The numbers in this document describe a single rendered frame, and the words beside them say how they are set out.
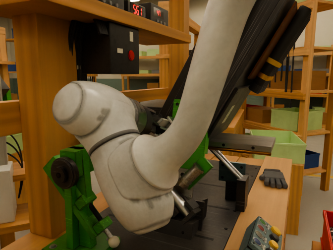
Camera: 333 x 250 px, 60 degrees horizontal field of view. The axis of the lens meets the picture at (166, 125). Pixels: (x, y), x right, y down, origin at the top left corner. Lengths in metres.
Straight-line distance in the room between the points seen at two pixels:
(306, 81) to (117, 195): 3.06
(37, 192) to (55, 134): 0.18
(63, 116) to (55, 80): 0.37
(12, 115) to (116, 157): 0.47
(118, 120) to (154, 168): 0.12
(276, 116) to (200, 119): 3.35
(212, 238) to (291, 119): 2.84
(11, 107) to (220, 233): 0.68
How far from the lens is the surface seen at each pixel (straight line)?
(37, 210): 0.95
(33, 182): 0.92
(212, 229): 0.91
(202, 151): 0.86
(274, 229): 0.87
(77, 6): 0.77
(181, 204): 0.85
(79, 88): 0.50
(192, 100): 0.41
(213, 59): 0.41
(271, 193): 1.21
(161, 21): 1.24
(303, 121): 3.44
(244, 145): 0.95
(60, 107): 0.51
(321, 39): 10.02
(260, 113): 4.02
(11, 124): 0.89
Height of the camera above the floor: 1.34
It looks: 10 degrees down
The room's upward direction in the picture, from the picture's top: straight up
